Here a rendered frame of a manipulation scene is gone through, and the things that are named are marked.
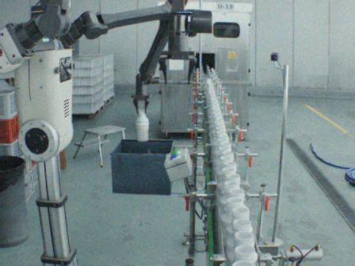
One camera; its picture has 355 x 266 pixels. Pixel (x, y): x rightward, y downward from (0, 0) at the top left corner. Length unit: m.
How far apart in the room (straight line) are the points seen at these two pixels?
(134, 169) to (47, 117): 0.84
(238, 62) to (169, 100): 1.16
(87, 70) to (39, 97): 6.70
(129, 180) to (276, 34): 10.12
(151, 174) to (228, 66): 4.30
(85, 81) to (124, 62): 3.97
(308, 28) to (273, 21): 1.05
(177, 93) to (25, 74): 5.03
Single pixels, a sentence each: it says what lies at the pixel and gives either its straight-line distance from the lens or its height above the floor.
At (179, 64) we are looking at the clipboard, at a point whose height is 1.14.
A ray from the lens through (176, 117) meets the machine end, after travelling 6.43.
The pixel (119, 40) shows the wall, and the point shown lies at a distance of 12.03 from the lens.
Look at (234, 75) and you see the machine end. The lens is 6.36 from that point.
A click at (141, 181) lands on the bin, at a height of 0.80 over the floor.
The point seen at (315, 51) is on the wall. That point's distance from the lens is 12.30.
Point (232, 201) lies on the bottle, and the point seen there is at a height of 1.16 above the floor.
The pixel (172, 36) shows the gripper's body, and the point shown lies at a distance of 1.21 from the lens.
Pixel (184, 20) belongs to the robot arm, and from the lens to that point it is 1.21.
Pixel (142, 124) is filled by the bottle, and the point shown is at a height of 1.08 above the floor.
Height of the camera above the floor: 1.52
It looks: 12 degrees down
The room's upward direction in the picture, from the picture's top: straight up
